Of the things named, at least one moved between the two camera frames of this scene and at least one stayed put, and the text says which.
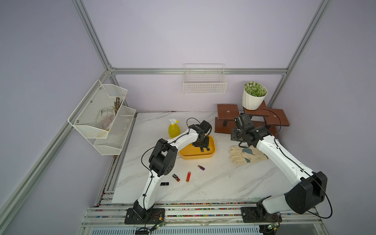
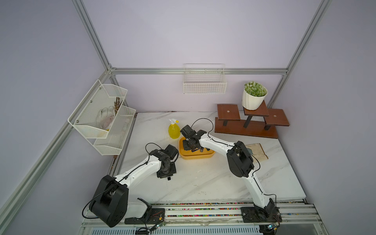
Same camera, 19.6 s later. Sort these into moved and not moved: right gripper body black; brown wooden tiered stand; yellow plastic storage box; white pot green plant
Moved: right gripper body black
Not moved: yellow plastic storage box; white pot green plant; brown wooden tiered stand
